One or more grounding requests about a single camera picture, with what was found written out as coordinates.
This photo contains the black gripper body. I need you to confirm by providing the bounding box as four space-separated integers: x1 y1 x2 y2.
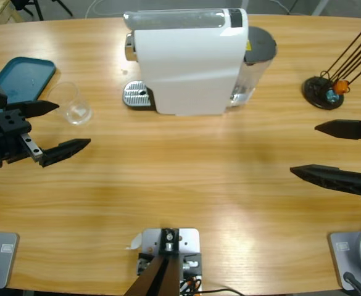
0 129 44 172

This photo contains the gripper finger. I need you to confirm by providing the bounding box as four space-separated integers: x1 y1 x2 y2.
0 100 60 136
314 119 361 142
289 165 361 200
39 138 91 168

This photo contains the clear glass cup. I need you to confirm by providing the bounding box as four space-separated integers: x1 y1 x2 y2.
46 81 94 126

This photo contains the orange coffee capsule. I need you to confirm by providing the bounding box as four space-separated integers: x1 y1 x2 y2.
334 79 350 95

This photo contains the grey translucent machine lever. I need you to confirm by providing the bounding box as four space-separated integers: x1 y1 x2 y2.
123 8 227 31

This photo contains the white capsule coffee machine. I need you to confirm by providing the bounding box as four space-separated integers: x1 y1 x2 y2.
123 7 249 117

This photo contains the teal plastic tray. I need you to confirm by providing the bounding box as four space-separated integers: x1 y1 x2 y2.
0 57 57 105

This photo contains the black capsule stand with rods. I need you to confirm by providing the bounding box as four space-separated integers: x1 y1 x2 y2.
302 20 361 110

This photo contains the metal drip tray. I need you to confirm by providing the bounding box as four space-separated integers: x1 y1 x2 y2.
123 80 156 111

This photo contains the black tripod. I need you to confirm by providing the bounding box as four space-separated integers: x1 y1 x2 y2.
12 0 75 22

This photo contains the clear water tank black lid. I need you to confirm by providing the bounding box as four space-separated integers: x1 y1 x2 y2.
228 26 278 108

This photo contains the white tape scrap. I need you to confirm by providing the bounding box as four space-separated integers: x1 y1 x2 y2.
125 232 143 250

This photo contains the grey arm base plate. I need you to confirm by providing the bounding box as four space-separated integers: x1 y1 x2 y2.
0 231 20 289
327 227 361 291

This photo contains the black base cable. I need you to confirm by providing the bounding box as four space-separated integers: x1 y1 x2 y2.
342 271 361 296

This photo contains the white looped floor cable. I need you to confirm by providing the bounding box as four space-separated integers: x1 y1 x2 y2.
86 0 128 18

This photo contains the grey metal frame leg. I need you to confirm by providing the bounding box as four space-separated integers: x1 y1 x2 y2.
311 0 329 16

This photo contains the white straight floor cable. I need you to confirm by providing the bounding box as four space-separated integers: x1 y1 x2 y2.
272 0 292 15

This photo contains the black camera mount cable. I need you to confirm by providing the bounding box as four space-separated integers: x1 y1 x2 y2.
198 287 246 296

